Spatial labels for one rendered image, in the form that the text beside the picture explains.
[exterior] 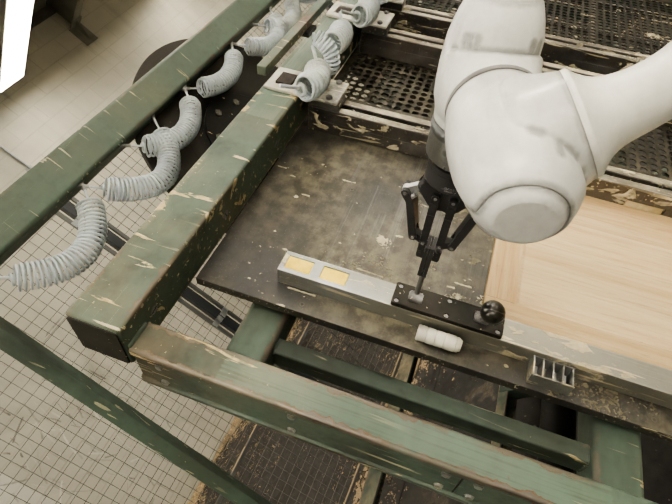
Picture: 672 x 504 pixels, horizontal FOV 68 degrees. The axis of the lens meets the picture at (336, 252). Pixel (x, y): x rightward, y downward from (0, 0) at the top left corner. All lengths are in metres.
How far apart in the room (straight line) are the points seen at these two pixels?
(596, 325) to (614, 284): 0.12
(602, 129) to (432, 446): 0.50
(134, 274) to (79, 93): 5.57
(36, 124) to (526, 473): 5.79
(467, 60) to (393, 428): 0.51
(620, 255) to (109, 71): 6.09
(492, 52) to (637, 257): 0.75
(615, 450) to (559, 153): 0.66
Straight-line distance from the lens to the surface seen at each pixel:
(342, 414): 0.79
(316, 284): 0.94
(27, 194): 1.38
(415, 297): 0.91
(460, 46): 0.58
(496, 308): 0.81
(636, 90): 0.49
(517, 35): 0.56
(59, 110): 6.26
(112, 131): 1.53
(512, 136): 0.45
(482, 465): 0.80
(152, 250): 0.93
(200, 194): 1.01
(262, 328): 0.96
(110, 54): 6.82
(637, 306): 1.13
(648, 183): 1.35
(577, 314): 1.05
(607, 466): 0.98
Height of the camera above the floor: 1.89
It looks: 17 degrees down
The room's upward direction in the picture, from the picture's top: 50 degrees counter-clockwise
